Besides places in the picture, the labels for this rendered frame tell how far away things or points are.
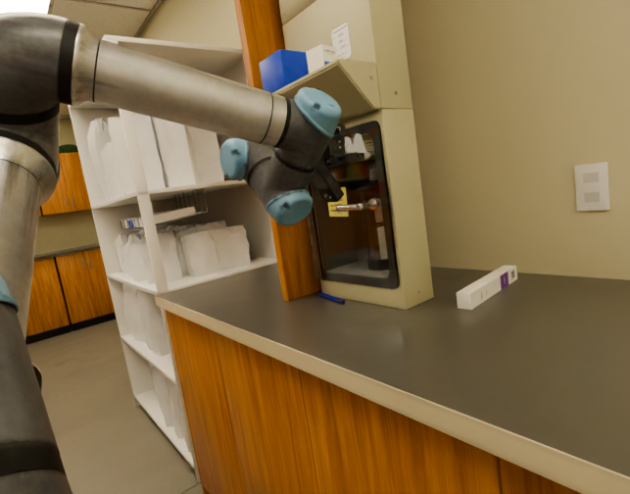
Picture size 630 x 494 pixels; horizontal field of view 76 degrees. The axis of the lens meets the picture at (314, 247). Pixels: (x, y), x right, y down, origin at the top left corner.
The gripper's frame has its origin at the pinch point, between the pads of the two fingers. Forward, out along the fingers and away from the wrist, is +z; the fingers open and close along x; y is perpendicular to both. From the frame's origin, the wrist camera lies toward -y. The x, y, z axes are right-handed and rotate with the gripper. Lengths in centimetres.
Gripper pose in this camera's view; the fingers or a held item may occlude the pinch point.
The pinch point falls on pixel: (365, 158)
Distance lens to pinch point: 96.6
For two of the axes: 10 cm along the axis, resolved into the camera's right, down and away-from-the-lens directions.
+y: -1.5, -9.8, -1.4
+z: 7.8, -2.0, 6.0
